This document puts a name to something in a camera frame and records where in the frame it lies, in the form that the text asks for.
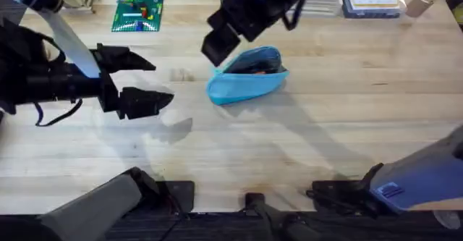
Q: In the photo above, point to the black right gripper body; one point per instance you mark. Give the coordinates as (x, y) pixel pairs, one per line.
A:
(262, 6)

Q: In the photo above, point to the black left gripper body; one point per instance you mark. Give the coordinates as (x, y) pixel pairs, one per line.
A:
(43, 83)

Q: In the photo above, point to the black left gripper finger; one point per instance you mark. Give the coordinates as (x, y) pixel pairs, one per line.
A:
(123, 58)
(143, 101)

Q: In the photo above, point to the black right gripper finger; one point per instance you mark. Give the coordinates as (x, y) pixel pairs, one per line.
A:
(221, 19)
(220, 47)

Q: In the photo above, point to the blue soft zip bag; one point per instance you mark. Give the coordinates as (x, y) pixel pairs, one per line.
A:
(246, 83)

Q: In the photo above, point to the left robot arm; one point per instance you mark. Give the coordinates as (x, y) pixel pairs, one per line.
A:
(90, 205)

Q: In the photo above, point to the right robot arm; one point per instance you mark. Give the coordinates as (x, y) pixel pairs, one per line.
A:
(416, 179)

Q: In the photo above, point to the green board with toy blocks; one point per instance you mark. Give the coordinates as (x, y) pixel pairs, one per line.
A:
(137, 14)

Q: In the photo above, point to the clear plastic box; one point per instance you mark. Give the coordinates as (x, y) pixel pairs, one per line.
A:
(372, 0)

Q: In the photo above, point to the cardboard tube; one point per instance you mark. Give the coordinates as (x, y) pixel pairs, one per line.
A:
(419, 4)

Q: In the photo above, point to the black rail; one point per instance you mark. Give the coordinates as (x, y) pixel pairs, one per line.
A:
(217, 228)

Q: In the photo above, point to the black centre post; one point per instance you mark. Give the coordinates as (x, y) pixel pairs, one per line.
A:
(275, 215)

